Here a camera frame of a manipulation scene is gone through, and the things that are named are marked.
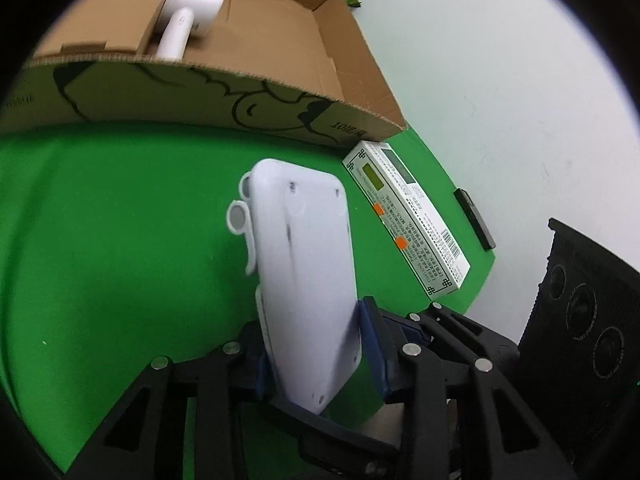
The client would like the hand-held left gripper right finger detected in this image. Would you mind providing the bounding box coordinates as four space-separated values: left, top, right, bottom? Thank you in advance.
357 297 576 480

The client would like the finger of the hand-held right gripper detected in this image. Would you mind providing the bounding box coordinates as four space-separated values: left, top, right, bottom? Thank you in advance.
385 302 521 367

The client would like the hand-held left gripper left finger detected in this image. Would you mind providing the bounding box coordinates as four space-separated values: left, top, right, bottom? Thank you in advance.
65 322 281 480

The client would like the white plastic device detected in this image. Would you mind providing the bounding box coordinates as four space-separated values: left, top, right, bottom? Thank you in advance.
225 158 363 416

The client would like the large cardboard box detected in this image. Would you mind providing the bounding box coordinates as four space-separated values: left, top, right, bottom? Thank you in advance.
0 0 408 143

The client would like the white hair dryer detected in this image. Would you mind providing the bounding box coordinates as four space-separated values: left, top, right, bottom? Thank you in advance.
156 0 226 61

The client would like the black bar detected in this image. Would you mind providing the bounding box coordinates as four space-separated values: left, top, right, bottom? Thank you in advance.
453 188 497 251

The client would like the white printed carton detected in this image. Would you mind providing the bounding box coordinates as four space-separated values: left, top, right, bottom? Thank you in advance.
341 141 472 302

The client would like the green tablecloth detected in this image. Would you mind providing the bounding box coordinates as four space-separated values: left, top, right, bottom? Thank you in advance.
0 125 497 476

